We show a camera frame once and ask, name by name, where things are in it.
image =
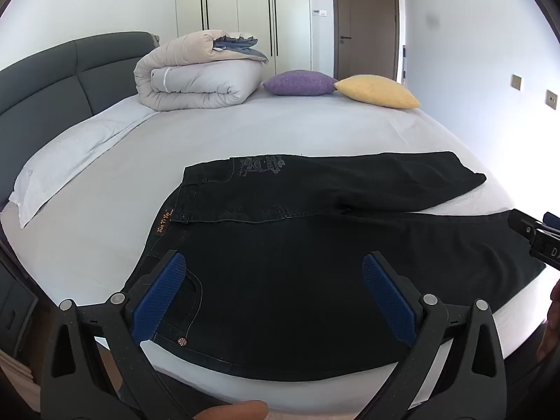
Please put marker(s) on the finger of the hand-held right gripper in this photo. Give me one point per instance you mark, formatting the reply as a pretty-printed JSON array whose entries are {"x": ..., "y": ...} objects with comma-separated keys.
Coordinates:
[{"x": 525, "y": 224}]

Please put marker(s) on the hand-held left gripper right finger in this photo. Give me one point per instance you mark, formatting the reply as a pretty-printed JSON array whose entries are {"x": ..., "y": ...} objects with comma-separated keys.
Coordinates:
[{"x": 390, "y": 302}]

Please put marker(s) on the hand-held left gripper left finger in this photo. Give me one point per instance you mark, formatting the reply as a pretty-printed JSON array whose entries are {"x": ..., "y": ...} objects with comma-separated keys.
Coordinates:
[{"x": 159, "y": 297}]

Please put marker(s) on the black denim pants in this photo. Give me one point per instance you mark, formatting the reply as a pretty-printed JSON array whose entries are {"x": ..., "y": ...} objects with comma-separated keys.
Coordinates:
[{"x": 306, "y": 245}]

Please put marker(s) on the person's right forearm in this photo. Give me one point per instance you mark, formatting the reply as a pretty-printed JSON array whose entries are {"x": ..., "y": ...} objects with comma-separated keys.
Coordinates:
[{"x": 550, "y": 332}]

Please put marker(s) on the person's left hand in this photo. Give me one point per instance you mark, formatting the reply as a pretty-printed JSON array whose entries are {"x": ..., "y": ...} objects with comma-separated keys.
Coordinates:
[{"x": 232, "y": 410}]

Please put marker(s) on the white pillow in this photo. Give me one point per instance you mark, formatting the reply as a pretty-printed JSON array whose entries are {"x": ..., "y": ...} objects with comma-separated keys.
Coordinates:
[{"x": 70, "y": 148}]

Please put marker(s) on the bed with white sheet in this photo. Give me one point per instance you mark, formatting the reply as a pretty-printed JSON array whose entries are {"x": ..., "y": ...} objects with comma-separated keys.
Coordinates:
[{"x": 262, "y": 131}]

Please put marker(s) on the yellow cushion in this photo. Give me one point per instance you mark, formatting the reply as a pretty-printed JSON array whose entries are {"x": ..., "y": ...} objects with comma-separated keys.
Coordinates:
[{"x": 378, "y": 91}]

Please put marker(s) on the folded beige white duvet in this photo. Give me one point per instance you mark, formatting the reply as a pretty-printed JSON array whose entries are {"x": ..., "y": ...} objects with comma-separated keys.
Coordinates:
[{"x": 192, "y": 78}]

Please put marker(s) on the purple cushion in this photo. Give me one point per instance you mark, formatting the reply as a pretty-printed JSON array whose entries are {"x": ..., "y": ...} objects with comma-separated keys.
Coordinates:
[{"x": 299, "y": 83}]

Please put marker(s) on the grey padded headboard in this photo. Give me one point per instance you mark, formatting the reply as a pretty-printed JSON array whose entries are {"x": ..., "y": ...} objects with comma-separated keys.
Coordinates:
[{"x": 57, "y": 74}]

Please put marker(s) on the brown door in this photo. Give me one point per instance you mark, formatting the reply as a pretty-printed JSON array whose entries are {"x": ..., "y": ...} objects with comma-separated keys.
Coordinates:
[{"x": 367, "y": 22}]

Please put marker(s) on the folded blue grey cloth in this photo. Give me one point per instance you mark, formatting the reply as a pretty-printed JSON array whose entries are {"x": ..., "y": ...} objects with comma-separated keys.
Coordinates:
[{"x": 238, "y": 44}]

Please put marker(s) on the white wardrobe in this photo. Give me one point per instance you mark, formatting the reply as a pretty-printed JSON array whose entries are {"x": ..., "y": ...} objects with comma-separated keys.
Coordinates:
[{"x": 245, "y": 4}]

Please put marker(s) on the square wall socket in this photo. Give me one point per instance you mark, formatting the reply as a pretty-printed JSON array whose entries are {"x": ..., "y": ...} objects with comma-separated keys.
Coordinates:
[
  {"x": 516, "y": 82},
  {"x": 551, "y": 99}
]

